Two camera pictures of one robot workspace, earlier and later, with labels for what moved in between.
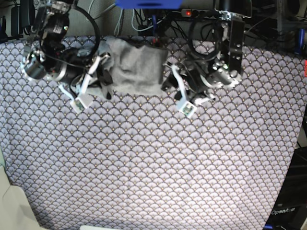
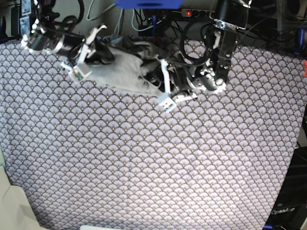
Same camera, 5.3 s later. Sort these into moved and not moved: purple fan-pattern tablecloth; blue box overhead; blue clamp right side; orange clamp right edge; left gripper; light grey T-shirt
Moved: left gripper; light grey T-shirt
Not moved: purple fan-pattern tablecloth; blue clamp right side; orange clamp right edge; blue box overhead
